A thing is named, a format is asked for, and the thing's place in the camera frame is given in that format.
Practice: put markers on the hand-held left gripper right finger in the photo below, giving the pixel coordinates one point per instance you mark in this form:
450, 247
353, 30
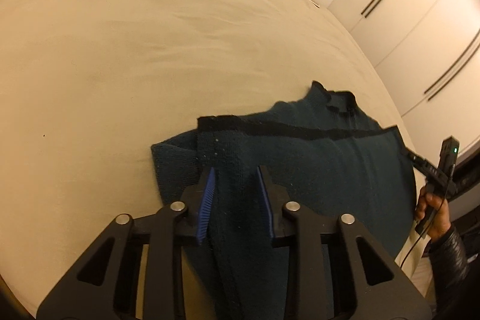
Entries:
264, 203

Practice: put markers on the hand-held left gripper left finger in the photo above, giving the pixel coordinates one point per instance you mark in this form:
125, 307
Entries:
205, 207

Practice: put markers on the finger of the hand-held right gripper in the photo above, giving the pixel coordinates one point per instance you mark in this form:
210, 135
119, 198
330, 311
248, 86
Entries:
423, 164

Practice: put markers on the person's right forearm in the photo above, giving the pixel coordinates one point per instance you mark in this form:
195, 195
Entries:
448, 267

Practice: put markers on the dark green sweater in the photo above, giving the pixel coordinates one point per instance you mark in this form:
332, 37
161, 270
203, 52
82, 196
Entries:
318, 173

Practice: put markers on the person's right hand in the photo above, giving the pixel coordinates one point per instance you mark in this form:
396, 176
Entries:
437, 218

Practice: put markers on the bed with beige sheet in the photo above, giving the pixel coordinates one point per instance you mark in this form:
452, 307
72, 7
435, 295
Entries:
112, 61

